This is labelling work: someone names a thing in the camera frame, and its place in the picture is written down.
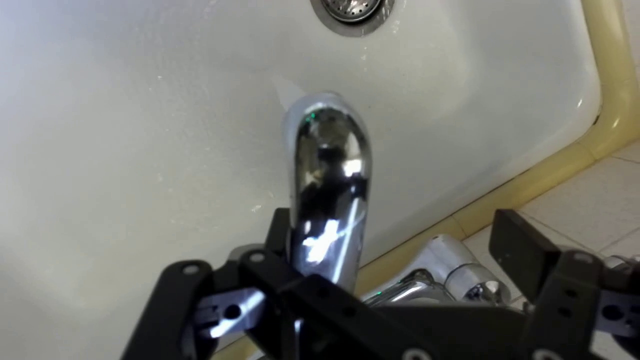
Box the white ceramic sink basin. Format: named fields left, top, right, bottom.
left=0, top=0, right=600, bottom=360

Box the chrome faucet spout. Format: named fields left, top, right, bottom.
left=285, top=93, right=371, bottom=291

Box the chrome faucet handle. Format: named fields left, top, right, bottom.
left=361, top=235, right=533, bottom=313

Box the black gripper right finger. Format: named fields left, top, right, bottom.
left=487, top=208, right=640, bottom=360

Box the metal sink drain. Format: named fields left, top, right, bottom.
left=310, top=0, right=393, bottom=39

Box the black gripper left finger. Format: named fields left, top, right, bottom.
left=122, top=213, right=428, bottom=360

